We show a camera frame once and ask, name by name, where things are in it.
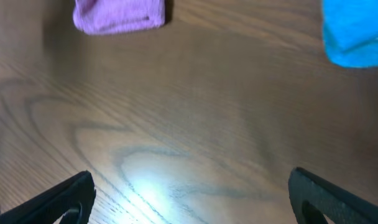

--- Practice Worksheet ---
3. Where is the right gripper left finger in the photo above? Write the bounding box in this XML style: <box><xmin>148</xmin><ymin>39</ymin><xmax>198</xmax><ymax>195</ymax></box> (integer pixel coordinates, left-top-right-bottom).
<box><xmin>0</xmin><ymin>170</ymin><xmax>96</xmax><ymax>224</ymax></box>

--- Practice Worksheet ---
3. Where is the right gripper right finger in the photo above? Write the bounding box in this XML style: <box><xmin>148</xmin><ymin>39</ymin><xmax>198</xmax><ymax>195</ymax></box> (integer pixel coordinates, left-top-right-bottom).
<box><xmin>288</xmin><ymin>167</ymin><xmax>378</xmax><ymax>224</ymax></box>

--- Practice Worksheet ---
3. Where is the purple microfiber cloth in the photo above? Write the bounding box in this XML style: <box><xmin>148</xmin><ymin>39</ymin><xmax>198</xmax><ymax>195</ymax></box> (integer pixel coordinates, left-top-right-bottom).
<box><xmin>73</xmin><ymin>0</ymin><xmax>165</xmax><ymax>35</ymax></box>

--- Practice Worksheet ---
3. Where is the blue cloth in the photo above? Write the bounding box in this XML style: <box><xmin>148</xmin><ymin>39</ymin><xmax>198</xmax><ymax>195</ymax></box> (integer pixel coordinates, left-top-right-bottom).
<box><xmin>321</xmin><ymin>0</ymin><xmax>378</xmax><ymax>68</ymax></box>

